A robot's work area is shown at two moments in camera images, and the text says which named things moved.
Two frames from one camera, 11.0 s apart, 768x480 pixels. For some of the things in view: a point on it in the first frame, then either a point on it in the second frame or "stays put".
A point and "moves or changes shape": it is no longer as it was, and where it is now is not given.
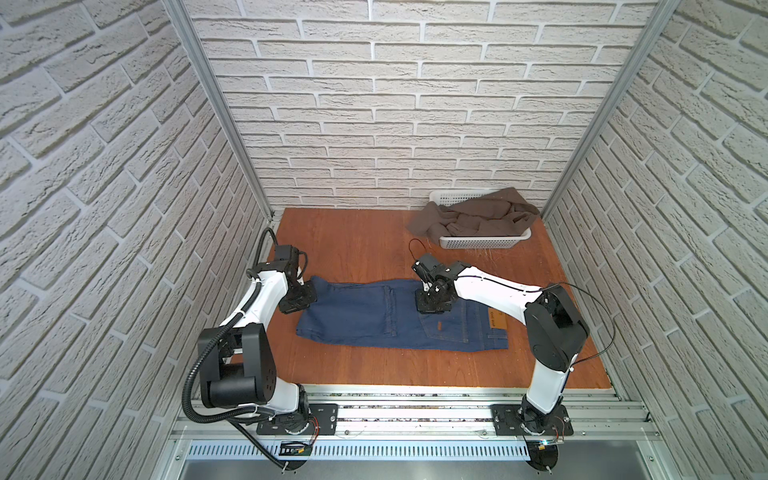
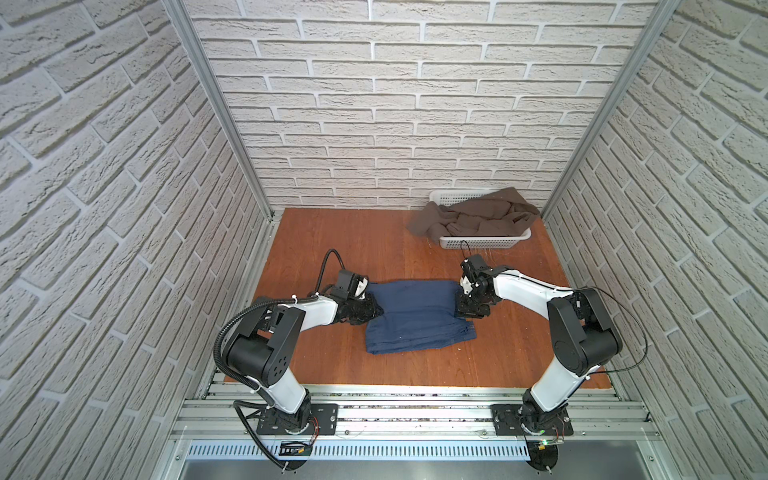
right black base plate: x=509 y=420 stays put
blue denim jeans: x=377 y=314 moves or changes shape
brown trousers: x=499 y=212 stays put
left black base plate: x=323 y=420 stays put
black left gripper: x=312 y=294 to x=374 y=310
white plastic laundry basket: x=441 y=198 stays put
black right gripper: x=422 y=307 to x=462 y=310
